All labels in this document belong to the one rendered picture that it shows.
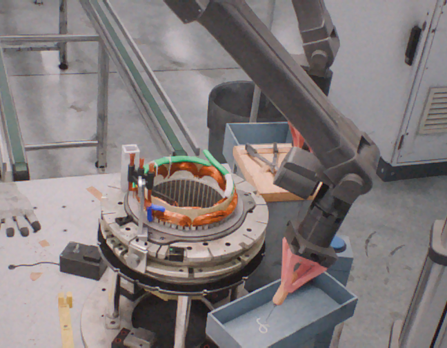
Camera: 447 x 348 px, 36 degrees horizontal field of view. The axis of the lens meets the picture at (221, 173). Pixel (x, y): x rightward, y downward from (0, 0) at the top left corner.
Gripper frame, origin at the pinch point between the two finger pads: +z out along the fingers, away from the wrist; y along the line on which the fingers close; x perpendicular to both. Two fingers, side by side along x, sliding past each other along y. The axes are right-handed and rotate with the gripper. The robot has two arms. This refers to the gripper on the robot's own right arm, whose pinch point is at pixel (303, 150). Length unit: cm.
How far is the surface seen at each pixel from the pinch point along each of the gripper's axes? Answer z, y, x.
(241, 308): 5, 27, 42
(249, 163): 2.9, 12.4, -0.3
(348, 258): 6.2, 1.6, 30.6
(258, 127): 4.1, 3.8, -18.5
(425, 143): 88, -143, -142
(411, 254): 110, -108, -83
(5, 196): 30, 65, -33
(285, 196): 3.9, 8.2, 11.8
